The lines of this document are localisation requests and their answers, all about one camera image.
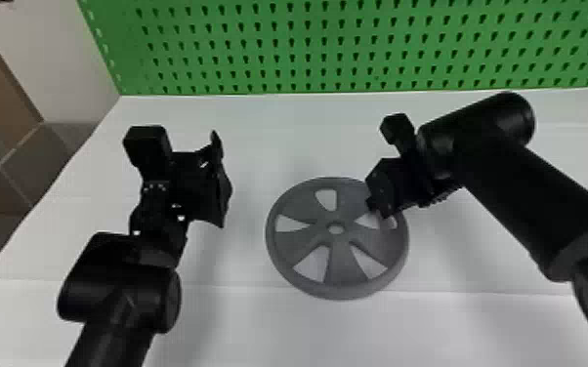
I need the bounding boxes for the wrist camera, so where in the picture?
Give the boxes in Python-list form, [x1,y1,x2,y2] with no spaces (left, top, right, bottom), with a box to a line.
[379,112,421,159]
[121,124,174,184]

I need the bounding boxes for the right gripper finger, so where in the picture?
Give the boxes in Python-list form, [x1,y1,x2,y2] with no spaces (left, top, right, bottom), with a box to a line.
[363,156,404,221]

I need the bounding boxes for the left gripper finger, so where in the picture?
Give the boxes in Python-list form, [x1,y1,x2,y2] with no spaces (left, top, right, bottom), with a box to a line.
[202,130,226,173]
[207,171,234,229]

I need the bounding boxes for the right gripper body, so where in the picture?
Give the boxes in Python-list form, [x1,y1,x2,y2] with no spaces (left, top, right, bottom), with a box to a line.
[397,151,463,210]

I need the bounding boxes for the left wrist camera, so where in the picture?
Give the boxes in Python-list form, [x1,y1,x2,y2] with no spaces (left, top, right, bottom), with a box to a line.
[121,124,174,184]

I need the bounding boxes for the grey wheel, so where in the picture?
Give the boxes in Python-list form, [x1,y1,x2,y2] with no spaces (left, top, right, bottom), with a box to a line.
[264,176,410,302]

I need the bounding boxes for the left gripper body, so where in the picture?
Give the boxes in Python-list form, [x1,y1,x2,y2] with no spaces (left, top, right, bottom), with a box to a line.
[168,148,212,223]

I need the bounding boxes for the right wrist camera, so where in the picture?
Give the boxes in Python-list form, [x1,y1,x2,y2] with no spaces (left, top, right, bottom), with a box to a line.
[379,112,421,159]

